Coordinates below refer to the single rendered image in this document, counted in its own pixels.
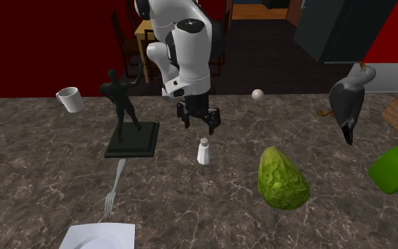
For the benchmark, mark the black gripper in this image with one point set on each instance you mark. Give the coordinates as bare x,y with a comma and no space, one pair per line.
197,103

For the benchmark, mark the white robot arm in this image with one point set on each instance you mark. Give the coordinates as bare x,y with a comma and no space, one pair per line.
190,51

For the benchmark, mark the white salt shaker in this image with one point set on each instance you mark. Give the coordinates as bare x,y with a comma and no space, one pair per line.
204,153

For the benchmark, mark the white ball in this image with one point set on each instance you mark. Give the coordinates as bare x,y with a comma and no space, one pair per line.
257,95

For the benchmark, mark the black human figure statue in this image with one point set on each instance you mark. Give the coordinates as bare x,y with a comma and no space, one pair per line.
135,139

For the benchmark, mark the dark wooden chair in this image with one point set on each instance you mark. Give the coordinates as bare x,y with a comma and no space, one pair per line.
219,51
123,44

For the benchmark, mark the yellow wooden dining table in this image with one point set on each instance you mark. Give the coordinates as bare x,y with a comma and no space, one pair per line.
143,29

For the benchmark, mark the green lettuce head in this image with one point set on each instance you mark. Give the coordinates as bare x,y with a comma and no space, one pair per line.
281,182

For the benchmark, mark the silver fork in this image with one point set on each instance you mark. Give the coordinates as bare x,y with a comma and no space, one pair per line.
114,189

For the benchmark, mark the white mug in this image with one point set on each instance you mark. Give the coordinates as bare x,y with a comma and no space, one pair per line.
71,100

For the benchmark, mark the grey white seagull figure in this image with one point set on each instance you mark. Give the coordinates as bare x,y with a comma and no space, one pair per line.
348,103

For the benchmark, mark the white square plate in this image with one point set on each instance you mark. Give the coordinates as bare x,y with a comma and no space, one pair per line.
98,236

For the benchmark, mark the dark grey refrigerator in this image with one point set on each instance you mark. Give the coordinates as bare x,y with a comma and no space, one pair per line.
340,27

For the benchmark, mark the green spray bottle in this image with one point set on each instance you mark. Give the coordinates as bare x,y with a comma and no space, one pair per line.
393,172

